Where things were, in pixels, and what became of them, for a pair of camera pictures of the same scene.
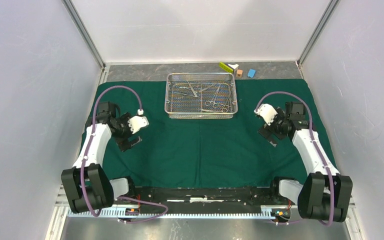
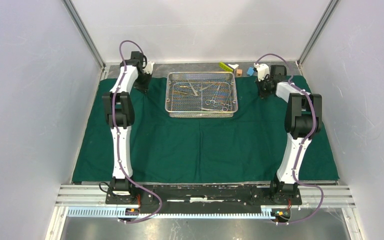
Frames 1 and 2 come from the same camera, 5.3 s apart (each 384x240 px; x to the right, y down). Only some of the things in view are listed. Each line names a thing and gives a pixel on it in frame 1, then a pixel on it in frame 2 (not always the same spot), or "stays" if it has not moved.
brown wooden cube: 239,73 stays
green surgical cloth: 239,152 stays
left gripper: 123,143 to 144,87
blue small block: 251,73 stays
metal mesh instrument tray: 201,95 stays
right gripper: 267,131 to 263,94
